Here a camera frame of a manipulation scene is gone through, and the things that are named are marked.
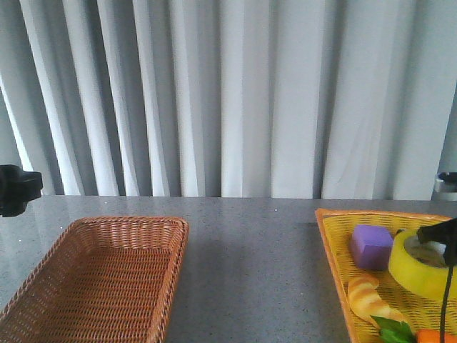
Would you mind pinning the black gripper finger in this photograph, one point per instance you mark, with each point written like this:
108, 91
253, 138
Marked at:
443, 233

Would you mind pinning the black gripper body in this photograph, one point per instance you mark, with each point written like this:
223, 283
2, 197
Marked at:
18, 188

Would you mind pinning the yellow tape roll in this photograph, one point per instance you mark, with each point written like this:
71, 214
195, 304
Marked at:
418, 267

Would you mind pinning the purple foam cube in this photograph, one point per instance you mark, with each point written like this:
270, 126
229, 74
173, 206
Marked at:
371, 246

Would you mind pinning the yellow wicker basket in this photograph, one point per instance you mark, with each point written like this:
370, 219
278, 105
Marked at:
336, 228

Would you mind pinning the toy croissant bread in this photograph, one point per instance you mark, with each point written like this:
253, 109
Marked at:
366, 303

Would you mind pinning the orange toy carrot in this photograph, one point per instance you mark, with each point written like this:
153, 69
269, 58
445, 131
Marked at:
391, 330

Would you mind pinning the brown wicker basket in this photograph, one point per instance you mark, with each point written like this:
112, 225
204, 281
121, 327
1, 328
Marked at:
105, 279

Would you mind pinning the white pleated curtain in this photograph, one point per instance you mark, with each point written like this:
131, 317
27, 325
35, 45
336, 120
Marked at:
282, 99

